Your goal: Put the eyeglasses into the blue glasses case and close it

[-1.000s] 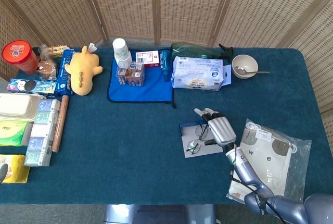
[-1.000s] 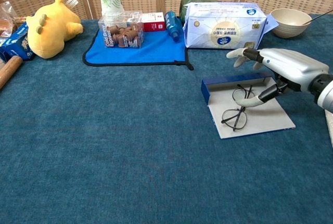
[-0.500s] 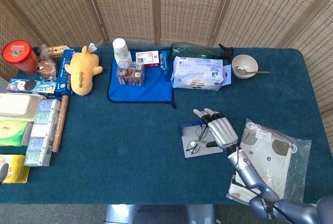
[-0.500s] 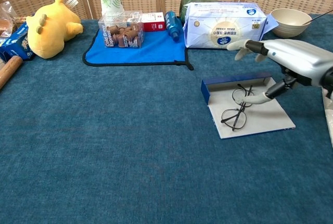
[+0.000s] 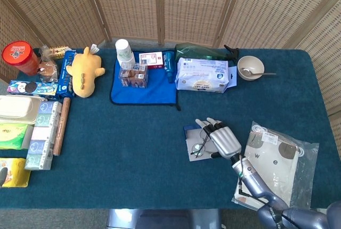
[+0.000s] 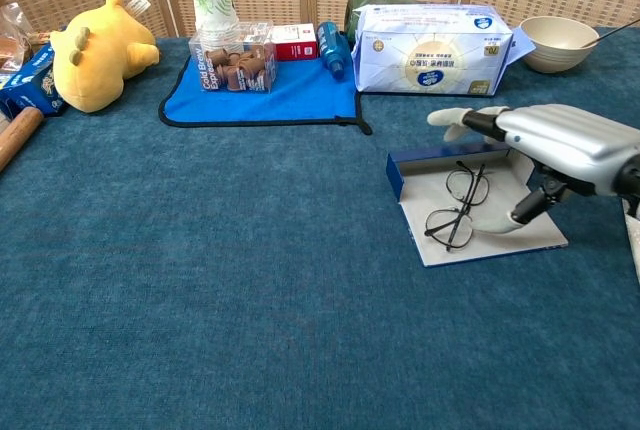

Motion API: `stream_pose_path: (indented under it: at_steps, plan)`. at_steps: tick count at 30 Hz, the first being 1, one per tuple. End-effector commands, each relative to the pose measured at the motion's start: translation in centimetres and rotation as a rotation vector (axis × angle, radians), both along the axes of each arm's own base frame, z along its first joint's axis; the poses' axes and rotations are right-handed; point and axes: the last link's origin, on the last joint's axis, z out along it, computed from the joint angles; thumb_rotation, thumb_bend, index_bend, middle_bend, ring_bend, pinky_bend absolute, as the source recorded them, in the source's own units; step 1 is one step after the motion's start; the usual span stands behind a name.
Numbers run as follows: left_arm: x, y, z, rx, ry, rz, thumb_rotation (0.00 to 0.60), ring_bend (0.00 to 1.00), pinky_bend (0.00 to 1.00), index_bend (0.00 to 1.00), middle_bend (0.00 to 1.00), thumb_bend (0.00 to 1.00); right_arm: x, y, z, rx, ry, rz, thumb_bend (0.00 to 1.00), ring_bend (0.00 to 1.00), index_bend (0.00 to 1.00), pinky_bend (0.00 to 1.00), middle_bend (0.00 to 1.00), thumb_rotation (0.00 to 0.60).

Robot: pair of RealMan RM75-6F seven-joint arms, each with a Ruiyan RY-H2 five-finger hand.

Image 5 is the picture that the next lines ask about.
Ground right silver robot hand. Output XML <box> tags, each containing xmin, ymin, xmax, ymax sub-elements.
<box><xmin>195</xmin><ymin>117</ymin><xmax>242</xmax><ymax>160</ymax></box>

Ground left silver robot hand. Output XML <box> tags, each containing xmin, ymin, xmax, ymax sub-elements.
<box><xmin>0</xmin><ymin>167</ymin><xmax>9</xmax><ymax>187</ymax></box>

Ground black eyeglasses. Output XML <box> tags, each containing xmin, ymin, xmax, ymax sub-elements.
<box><xmin>191</xmin><ymin>129</ymin><xmax>214</xmax><ymax>159</ymax></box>

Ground grey blue glasses pouch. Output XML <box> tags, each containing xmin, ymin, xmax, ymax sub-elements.
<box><xmin>183</xmin><ymin>124</ymin><xmax>227</xmax><ymax>162</ymax></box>

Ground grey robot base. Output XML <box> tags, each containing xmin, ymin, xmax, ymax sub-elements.
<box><xmin>105</xmin><ymin>209</ymin><xmax>222</xmax><ymax>229</ymax></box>

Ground yellow snack bag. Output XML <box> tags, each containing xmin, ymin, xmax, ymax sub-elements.
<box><xmin>0</xmin><ymin>157</ymin><xmax>31</xmax><ymax>189</ymax></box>

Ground green tissue pack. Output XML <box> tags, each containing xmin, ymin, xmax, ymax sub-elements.
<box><xmin>0</xmin><ymin>122</ymin><xmax>34</xmax><ymax>150</ymax></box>

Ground pastel tissue packet bundle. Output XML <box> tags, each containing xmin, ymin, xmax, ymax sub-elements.
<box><xmin>24</xmin><ymin>101</ymin><xmax>63</xmax><ymax>171</ymax></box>

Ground bagged white cloth package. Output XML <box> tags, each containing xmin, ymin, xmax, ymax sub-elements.
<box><xmin>231</xmin><ymin>121</ymin><xmax>320</xmax><ymax>211</ymax></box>

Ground white wet wipes pack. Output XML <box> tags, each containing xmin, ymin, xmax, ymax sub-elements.
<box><xmin>174</xmin><ymin>57</ymin><xmax>230</xmax><ymax>94</ymax></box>

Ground white clamshell food container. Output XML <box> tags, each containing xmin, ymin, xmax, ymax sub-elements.
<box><xmin>0</xmin><ymin>95</ymin><xmax>43</xmax><ymax>125</ymax></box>

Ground metal spoon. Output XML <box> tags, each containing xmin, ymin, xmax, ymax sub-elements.
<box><xmin>240</xmin><ymin>67</ymin><xmax>277</xmax><ymax>77</ymax></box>

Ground wooden rolling pin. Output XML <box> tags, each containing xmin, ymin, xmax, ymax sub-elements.
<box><xmin>52</xmin><ymin>97</ymin><xmax>71</xmax><ymax>157</ymax></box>

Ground beige bowl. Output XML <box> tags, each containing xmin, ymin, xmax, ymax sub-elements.
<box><xmin>237</xmin><ymin>55</ymin><xmax>265</xmax><ymax>81</ymax></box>

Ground blue cloth mat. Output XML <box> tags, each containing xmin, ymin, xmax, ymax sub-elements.
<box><xmin>110</xmin><ymin>50</ymin><xmax>182</xmax><ymax>111</ymax></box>

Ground Oreo cookie box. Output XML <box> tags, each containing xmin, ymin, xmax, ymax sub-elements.
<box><xmin>6</xmin><ymin>79</ymin><xmax>59</xmax><ymax>99</ymax></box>

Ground green spray bottle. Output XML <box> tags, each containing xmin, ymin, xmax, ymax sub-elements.
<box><xmin>174</xmin><ymin>42</ymin><xmax>240</xmax><ymax>61</ymax></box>

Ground small blue bottle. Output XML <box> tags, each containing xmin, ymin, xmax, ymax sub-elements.
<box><xmin>163</xmin><ymin>51</ymin><xmax>175</xmax><ymax>84</ymax></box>

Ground teal table cloth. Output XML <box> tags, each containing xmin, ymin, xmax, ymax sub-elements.
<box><xmin>0</xmin><ymin>47</ymin><xmax>341</xmax><ymax>210</ymax></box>

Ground red and white box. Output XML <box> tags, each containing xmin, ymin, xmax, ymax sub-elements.
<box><xmin>138</xmin><ymin>51</ymin><xmax>165</xmax><ymax>70</ymax></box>

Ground small brown box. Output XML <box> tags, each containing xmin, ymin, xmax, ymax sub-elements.
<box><xmin>118</xmin><ymin>62</ymin><xmax>149</xmax><ymax>89</ymax></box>

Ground blue cookie box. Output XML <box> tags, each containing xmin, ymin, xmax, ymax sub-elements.
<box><xmin>56</xmin><ymin>50</ymin><xmax>78</xmax><ymax>99</ymax></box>

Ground bagged brown bread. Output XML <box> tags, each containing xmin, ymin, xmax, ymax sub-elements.
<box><xmin>37</xmin><ymin>46</ymin><xmax>59</xmax><ymax>83</ymax></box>

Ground red lidded canister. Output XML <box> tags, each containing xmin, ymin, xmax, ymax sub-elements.
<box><xmin>2</xmin><ymin>40</ymin><xmax>40</xmax><ymax>77</ymax></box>

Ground yellow plush toy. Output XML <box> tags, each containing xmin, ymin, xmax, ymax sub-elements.
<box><xmin>66</xmin><ymin>44</ymin><xmax>106</xmax><ymax>99</ymax></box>

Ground stack of paper cups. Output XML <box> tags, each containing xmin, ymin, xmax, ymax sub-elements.
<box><xmin>115</xmin><ymin>38</ymin><xmax>136</xmax><ymax>67</ymax></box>

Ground small tan printed box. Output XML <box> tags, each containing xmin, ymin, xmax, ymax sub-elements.
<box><xmin>47</xmin><ymin>45</ymin><xmax>71</xmax><ymax>60</ymax></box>

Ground woven wooden folding screen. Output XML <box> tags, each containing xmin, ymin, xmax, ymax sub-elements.
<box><xmin>0</xmin><ymin>0</ymin><xmax>341</xmax><ymax>117</ymax></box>

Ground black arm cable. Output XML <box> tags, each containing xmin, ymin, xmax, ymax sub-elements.
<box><xmin>238</xmin><ymin>157</ymin><xmax>303</xmax><ymax>229</ymax></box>

